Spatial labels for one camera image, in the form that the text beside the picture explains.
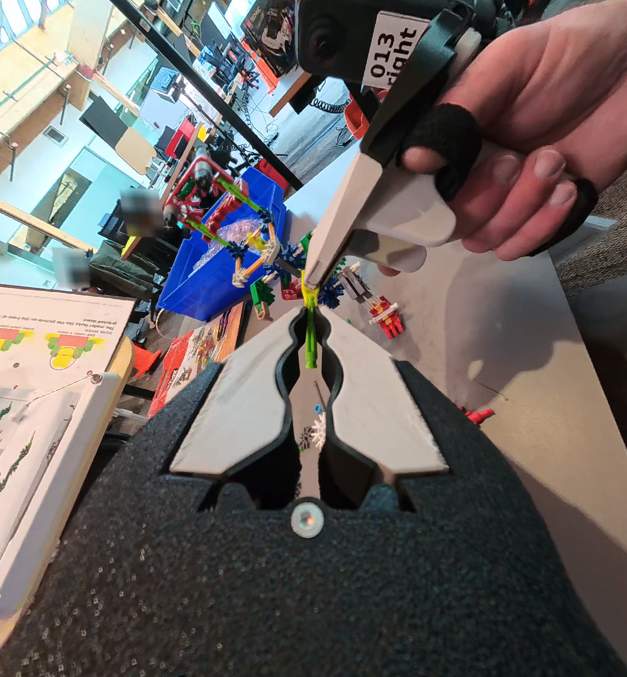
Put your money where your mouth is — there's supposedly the black steel pillar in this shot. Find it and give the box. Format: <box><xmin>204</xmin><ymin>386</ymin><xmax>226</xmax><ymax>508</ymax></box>
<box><xmin>109</xmin><ymin>0</ymin><xmax>305</xmax><ymax>192</ymax></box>

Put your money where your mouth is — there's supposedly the blue storage bin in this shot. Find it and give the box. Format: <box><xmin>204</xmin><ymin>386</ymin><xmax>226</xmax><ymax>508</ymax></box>
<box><xmin>156</xmin><ymin>166</ymin><xmax>293</xmax><ymax>322</ymax></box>

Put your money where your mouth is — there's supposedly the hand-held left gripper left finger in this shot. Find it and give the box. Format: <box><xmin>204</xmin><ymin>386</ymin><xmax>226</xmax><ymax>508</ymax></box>
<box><xmin>169</xmin><ymin>307</ymin><xmax>302</xmax><ymax>477</ymax></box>

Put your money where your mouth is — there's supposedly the clear picture sleeve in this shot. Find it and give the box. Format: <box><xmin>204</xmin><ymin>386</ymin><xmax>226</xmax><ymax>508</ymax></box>
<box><xmin>0</xmin><ymin>383</ymin><xmax>81</xmax><ymax>577</ymax></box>

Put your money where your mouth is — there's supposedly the orange bucket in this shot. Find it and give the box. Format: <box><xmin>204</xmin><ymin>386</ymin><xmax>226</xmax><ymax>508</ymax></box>
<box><xmin>344</xmin><ymin>98</ymin><xmax>371</xmax><ymax>141</ymax></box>

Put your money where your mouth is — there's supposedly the lime green rod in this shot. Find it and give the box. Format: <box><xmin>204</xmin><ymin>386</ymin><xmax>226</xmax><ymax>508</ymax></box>
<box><xmin>305</xmin><ymin>311</ymin><xmax>320</xmax><ymax>370</ymax></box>

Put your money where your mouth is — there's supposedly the printed toy packaging bag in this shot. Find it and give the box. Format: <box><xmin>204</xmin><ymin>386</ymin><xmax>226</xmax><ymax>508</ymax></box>
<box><xmin>148</xmin><ymin>301</ymin><xmax>246</xmax><ymax>419</ymax></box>

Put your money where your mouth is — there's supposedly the person's right hand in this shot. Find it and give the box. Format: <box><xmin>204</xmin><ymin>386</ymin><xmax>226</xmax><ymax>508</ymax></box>
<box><xmin>398</xmin><ymin>0</ymin><xmax>627</xmax><ymax>262</ymax></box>

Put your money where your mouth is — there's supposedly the white instruction board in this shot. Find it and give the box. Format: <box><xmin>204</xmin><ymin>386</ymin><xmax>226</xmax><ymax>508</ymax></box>
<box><xmin>0</xmin><ymin>282</ymin><xmax>137</xmax><ymax>643</ymax></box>

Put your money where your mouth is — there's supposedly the clear plastic wrap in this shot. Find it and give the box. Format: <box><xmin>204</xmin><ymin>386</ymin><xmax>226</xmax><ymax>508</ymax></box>
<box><xmin>194</xmin><ymin>214</ymin><xmax>272</xmax><ymax>273</ymax></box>

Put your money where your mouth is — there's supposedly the thin metal wire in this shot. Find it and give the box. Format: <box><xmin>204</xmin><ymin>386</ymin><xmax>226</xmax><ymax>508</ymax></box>
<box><xmin>25</xmin><ymin>378</ymin><xmax>98</xmax><ymax>411</ymax></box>

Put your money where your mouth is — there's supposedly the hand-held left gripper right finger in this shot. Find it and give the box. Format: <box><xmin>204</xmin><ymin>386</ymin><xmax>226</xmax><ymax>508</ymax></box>
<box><xmin>319</xmin><ymin>307</ymin><xmax>450</xmax><ymax>479</ymax></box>

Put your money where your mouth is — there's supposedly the colourful construction toy model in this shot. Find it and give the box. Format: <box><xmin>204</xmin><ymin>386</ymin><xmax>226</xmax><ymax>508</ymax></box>
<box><xmin>162</xmin><ymin>148</ymin><xmax>406</xmax><ymax>342</ymax></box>

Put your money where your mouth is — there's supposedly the black and wood panel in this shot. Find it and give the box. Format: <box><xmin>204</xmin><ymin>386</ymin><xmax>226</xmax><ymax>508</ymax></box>
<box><xmin>80</xmin><ymin>94</ymin><xmax>156</xmax><ymax>175</ymax></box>

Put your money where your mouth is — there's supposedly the white and blue document stand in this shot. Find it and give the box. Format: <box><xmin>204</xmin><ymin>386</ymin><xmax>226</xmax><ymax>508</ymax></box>
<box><xmin>0</xmin><ymin>336</ymin><xmax>135</xmax><ymax>675</ymax></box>

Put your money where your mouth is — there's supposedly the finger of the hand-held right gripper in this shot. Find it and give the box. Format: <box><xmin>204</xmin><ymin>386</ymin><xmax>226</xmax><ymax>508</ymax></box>
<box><xmin>304</xmin><ymin>151</ymin><xmax>384</xmax><ymax>290</ymax></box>

